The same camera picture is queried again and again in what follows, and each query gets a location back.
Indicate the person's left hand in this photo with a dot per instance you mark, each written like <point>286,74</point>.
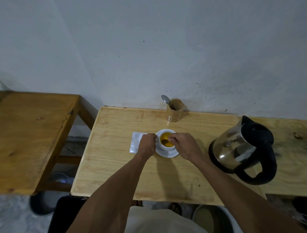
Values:
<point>145,146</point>

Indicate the person's right hand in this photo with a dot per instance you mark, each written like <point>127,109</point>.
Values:
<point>187,146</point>

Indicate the person's left fingers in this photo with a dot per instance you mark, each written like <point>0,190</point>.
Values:
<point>151,137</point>

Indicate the person's right fingers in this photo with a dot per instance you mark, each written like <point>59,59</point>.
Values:
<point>173,138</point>

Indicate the small metal teaspoon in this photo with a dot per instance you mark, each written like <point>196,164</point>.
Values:
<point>164,141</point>

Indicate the white tea cup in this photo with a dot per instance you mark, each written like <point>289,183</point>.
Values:
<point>167,148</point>

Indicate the person's left forearm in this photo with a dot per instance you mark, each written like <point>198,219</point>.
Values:
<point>112,196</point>

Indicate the person's right forearm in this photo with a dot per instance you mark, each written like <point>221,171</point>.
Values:
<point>239,199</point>

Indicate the white saucer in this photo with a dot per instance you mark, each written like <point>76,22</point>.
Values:
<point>168,155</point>

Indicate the white paper napkin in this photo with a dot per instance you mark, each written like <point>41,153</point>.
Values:
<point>134,143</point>

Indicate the bamboo utensil holder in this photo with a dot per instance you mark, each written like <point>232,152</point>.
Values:
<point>174,115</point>

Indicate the metal spoon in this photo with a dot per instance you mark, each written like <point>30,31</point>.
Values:
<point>165,99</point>

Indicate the dark sandal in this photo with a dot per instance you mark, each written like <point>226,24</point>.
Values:
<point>176,208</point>

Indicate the person's light shorts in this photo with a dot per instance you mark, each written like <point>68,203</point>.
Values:
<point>156,223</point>

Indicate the metal cooking pot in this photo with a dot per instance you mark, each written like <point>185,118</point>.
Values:
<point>208,220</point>

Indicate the brown wooden side table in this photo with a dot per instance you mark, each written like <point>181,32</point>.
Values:
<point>31,139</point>

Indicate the dark plastic basin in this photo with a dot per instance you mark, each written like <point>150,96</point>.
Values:
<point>42,204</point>

